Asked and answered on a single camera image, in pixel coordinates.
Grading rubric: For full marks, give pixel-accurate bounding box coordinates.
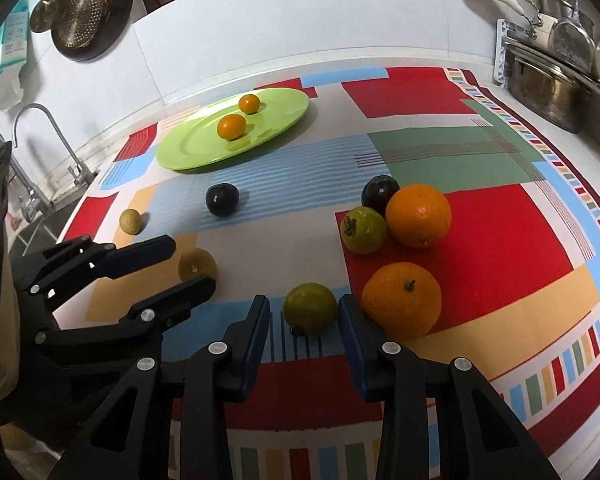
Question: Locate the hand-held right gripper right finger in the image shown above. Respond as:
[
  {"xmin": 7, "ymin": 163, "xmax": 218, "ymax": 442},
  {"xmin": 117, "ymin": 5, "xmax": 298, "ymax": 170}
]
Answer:
[{"xmin": 338, "ymin": 294, "xmax": 561, "ymax": 480}]

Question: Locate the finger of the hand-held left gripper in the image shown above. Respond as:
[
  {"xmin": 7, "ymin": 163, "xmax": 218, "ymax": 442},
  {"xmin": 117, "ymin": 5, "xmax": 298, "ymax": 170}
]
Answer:
[
  {"xmin": 10, "ymin": 234, "xmax": 177, "ymax": 312},
  {"xmin": 35, "ymin": 274, "xmax": 217, "ymax": 362}
]

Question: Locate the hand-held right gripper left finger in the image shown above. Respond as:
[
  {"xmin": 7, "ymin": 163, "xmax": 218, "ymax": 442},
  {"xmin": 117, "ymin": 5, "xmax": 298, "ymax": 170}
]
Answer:
[{"xmin": 47, "ymin": 295, "xmax": 272, "ymax": 480}]

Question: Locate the yellow-green round fruit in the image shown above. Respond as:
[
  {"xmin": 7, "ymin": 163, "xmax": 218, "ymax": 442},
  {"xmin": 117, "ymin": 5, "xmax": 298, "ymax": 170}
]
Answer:
[{"xmin": 178, "ymin": 247, "xmax": 219, "ymax": 283}]

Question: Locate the green round fruit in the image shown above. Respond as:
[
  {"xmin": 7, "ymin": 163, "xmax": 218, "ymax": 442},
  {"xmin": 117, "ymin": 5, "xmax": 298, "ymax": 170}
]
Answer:
[{"xmin": 282, "ymin": 282, "xmax": 340, "ymax": 336}]

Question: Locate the large orange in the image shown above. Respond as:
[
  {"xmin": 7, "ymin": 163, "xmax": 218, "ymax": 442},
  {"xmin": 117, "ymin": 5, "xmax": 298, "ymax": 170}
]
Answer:
[
  {"xmin": 385, "ymin": 183, "xmax": 453, "ymax": 249},
  {"xmin": 361, "ymin": 261, "xmax": 443, "ymax": 340}
]

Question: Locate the dark purple plum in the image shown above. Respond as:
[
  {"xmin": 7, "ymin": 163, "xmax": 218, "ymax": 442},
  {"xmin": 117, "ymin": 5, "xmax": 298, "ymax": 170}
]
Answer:
[
  {"xmin": 205, "ymin": 183, "xmax": 240, "ymax": 218},
  {"xmin": 361, "ymin": 174, "xmax": 402, "ymax": 213}
]

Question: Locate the green plate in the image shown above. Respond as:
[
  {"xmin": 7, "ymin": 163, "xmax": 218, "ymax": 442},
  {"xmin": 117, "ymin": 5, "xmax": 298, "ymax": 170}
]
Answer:
[{"xmin": 155, "ymin": 88, "xmax": 312, "ymax": 175}]

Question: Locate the small tan round fruit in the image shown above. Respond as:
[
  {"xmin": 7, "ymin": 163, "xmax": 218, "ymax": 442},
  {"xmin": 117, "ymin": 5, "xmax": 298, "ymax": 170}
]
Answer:
[{"xmin": 119, "ymin": 209, "xmax": 144, "ymax": 235}]

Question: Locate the chrome curved faucet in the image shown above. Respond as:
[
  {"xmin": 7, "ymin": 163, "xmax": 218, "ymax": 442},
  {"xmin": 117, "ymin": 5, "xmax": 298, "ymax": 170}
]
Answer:
[{"xmin": 13, "ymin": 103, "xmax": 99, "ymax": 191}]

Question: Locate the kitchen sink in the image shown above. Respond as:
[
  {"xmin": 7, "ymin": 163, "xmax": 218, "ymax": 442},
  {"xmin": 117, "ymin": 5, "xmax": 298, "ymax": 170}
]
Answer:
[{"xmin": 5, "ymin": 200, "xmax": 86, "ymax": 266}]

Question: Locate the green fruit with dark calyx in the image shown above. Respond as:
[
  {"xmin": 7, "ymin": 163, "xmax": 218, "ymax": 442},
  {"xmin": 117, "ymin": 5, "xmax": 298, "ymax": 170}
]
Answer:
[{"xmin": 340, "ymin": 206, "xmax": 388, "ymax": 255}]

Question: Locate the small chrome tap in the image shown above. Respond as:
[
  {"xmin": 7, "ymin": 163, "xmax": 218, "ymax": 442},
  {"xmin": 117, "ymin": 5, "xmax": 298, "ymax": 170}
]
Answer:
[{"xmin": 7, "ymin": 157, "xmax": 53, "ymax": 223}]

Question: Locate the colourful patterned tablecloth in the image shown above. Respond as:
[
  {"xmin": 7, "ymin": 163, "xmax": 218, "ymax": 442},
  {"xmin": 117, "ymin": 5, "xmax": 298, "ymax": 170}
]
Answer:
[{"xmin": 55, "ymin": 66, "xmax": 600, "ymax": 480}]

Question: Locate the black frying pan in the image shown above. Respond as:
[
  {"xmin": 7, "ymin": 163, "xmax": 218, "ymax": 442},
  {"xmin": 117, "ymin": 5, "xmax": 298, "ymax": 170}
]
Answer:
[{"xmin": 50, "ymin": 0, "xmax": 133, "ymax": 62}]

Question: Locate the blue and white carton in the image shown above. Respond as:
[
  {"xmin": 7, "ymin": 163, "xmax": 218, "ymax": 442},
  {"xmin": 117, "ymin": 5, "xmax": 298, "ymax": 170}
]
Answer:
[{"xmin": 0, "ymin": 10, "xmax": 31, "ymax": 106}]

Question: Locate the large gold strainer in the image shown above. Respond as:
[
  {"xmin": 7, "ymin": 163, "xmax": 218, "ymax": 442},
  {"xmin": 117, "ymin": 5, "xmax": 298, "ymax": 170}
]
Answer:
[{"xmin": 50, "ymin": 0, "xmax": 106, "ymax": 51}]

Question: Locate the small brass strainer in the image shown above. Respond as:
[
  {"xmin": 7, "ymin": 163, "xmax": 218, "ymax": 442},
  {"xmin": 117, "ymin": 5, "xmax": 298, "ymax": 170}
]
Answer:
[{"xmin": 29, "ymin": 0, "xmax": 72, "ymax": 34}]

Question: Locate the large steel pot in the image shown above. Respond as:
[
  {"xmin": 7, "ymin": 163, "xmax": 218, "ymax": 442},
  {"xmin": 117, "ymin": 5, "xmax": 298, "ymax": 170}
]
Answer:
[{"xmin": 502, "ymin": 42, "xmax": 600, "ymax": 134}]

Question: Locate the white dish rack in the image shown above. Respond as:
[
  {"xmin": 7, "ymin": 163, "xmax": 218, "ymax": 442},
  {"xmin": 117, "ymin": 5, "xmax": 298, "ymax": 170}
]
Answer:
[{"xmin": 492, "ymin": 19, "xmax": 517, "ymax": 88}]

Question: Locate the glass pot lid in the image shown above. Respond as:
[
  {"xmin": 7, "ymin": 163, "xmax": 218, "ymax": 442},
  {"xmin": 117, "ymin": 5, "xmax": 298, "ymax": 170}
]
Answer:
[{"xmin": 550, "ymin": 17, "xmax": 597, "ymax": 76}]

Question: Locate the small steel saucepan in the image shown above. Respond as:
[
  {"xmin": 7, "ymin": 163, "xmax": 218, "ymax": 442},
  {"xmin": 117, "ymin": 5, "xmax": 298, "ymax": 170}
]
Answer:
[{"xmin": 532, "ymin": 0, "xmax": 596, "ymax": 31}]

